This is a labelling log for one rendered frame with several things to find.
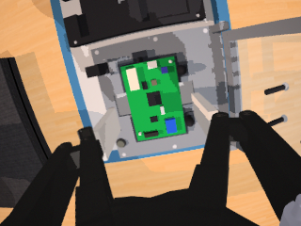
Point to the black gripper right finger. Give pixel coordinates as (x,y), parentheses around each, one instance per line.
(276,164)

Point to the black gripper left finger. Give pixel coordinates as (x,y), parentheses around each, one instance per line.
(46,200)

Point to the green circuit board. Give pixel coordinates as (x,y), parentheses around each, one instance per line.
(154,97)

